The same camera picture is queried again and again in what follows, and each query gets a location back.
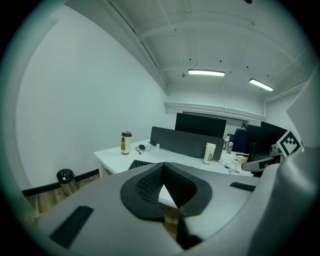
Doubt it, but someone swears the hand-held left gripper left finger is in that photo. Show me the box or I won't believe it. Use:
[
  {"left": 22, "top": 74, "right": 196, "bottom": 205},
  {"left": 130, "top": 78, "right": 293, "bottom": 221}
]
[{"left": 37, "top": 161, "right": 185, "bottom": 256}]

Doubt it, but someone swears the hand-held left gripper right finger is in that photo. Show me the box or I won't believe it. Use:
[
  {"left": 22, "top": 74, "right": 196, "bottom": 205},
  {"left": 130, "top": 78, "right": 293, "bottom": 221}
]
[{"left": 163, "top": 161, "right": 262, "bottom": 252}]

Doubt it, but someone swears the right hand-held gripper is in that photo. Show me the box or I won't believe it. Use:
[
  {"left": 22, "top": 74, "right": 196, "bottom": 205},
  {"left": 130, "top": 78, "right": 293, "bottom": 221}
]
[{"left": 241, "top": 128, "right": 305, "bottom": 176}]

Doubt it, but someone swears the black keyboard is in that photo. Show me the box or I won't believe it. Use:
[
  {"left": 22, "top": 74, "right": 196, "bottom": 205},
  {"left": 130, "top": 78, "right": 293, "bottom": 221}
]
[{"left": 127, "top": 159, "right": 155, "bottom": 171}]

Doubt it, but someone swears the computer monitor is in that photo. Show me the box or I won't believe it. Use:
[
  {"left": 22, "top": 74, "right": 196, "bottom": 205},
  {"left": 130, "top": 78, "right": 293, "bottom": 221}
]
[
  {"left": 259, "top": 121, "right": 288, "bottom": 156},
  {"left": 246, "top": 124, "right": 262, "bottom": 153}
]

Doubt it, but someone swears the black desk divider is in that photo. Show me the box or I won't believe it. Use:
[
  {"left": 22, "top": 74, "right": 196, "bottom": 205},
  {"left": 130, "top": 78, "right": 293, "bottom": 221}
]
[{"left": 174, "top": 112, "right": 227, "bottom": 139}]

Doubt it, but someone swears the dark grey desk divider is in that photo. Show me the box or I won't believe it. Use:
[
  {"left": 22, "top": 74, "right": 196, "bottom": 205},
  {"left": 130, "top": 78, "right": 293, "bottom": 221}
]
[{"left": 149, "top": 126, "right": 225, "bottom": 161}]

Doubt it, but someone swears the cream tumbler brown lid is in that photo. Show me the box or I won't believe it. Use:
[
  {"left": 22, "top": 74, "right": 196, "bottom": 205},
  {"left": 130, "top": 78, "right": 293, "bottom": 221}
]
[{"left": 120, "top": 130, "right": 133, "bottom": 155}]

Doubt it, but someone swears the long ceiling light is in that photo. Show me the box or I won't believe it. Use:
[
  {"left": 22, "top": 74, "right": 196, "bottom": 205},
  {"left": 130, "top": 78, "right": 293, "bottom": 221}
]
[
  {"left": 248, "top": 77, "right": 275, "bottom": 92},
  {"left": 187, "top": 69, "right": 226, "bottom": 78}
]

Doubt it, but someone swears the black desk cable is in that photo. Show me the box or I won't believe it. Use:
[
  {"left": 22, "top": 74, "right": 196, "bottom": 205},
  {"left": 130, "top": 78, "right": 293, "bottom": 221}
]
[{"left": 216, "top": 159, "right": 241, "bottom": 175}]

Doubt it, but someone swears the black wired mouse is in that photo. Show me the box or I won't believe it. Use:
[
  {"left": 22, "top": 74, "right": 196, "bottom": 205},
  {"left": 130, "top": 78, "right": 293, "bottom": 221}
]
[{"left": 134, "top": 144, "right": 152, "bottom": 156}]

